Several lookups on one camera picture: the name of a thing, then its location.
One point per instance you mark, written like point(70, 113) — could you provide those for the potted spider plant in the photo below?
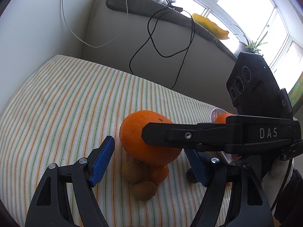
point(249, 46)

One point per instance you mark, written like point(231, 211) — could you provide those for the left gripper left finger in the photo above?
point(50, 204)

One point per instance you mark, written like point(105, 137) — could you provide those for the yellow bowl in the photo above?
point(211, 27)

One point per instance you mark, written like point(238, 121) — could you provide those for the white floral plate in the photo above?
point(226, 158)

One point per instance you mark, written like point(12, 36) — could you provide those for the large round orange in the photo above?
point(130, 138)

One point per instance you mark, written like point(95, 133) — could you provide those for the striped table cloth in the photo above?
point(65, 110)

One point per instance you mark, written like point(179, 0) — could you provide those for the brown longan upper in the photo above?
point(134, 172)

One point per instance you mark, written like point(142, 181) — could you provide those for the grey windowsill mat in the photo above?
point(149, 8)

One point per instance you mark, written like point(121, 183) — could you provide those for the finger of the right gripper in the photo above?
point(242, 135)

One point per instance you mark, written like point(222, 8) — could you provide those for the black right camera box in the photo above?
point(254, 90)

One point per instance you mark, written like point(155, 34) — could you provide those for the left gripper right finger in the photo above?
point(248, 205)

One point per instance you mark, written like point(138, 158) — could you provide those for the white gloved right hand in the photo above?
point(279, 171)

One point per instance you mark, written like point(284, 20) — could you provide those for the small orange kumquat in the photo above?
point(158, 174)

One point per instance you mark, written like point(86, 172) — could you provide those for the large oval orange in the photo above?
point(221, 118)

